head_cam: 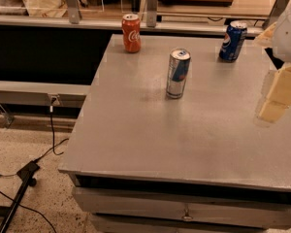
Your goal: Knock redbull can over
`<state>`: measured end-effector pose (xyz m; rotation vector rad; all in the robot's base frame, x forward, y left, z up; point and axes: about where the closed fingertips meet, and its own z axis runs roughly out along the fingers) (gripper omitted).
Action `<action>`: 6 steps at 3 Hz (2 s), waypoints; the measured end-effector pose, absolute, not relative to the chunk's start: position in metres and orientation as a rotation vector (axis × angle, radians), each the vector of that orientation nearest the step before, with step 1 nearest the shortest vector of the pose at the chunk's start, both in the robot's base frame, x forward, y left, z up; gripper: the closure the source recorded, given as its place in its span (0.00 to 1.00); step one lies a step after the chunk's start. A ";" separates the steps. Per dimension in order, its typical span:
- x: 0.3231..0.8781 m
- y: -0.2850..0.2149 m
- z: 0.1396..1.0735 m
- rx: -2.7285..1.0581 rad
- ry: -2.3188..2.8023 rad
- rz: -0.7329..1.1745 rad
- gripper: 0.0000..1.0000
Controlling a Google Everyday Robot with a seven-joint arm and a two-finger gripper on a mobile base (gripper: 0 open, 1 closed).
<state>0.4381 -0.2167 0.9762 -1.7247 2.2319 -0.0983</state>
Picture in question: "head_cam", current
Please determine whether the blue pepsi can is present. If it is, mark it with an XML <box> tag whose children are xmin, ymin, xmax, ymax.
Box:
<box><xmin>219</xmin><ymin>20</ymin><xmax>247</xmax><ymax>62</ymax></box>

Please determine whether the silver blue redbull can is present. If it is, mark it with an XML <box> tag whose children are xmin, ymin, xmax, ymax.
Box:
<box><xmin>166</xmin><ymin>48</ymin><xmax>191</xmax><ymax>98</ymax></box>

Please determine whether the grey metal rail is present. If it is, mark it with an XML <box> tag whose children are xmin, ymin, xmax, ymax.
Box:
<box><xmin>0</xmin><ymin>15</ymin><xmax>265</xmax><ymax>37</ymax></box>

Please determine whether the grey drawer with handle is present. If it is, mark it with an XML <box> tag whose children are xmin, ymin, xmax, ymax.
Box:
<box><xmin>73</xmin><ymin>187</ymin><xmax>291</xmax><ymax>229</ymax></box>

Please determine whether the black cable on floor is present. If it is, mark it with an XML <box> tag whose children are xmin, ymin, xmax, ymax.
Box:
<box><xmin>0</xmin><ymin>105</ymin><xmax>70</xmax><ymax>233</ymax></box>

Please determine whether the orange coca-cola can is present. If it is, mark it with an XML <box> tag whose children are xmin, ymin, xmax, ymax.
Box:
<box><xmin>121</xmin><ymin>14</ymin><xmax>141</xmax><ymax>53</ymax></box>

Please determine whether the black tripod leg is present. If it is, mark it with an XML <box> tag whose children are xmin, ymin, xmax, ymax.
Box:
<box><xmin>0</xmin><ymin>161</ymin><xmax>40</xmax><ymax>233</ymax></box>

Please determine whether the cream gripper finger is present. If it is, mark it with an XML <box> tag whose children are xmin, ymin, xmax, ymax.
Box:
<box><xmin>253</xmin><ymin>22</ymin><xmax>276</xmax><ymax>49</ymax></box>
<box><xmin>258</xmin><ymin>63</ymin><xmax>291</xmax><ymax>122</ymax></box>

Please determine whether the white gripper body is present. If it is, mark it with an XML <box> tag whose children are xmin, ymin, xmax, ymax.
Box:
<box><xmin>272</xmin><ymin>3</ymin><xmax>291</xmax><ymax>63</ymax></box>

